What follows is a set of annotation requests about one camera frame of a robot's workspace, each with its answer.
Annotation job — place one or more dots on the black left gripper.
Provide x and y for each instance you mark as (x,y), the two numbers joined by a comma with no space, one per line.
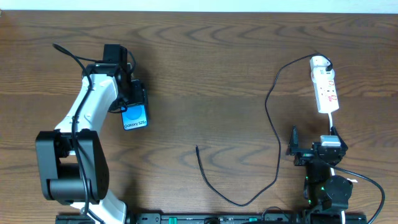
(137,94)

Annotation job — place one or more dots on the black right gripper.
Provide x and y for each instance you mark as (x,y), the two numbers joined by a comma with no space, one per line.
(315,152)

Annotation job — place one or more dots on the blue Galaxy smartphone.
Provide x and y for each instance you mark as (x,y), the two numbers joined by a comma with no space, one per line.
(134,117)

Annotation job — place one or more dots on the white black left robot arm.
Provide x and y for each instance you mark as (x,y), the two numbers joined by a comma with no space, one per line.
(72,165)

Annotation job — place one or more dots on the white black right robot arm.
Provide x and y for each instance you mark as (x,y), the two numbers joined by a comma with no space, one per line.
(326,192)

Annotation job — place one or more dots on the white power strip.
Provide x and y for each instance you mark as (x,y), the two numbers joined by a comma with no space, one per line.
(322,75)

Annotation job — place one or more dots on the small white paper scrap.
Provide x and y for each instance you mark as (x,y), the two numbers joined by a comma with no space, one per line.
(352,180)

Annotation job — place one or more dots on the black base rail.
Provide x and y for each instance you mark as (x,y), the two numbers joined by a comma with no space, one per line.
(273,217)

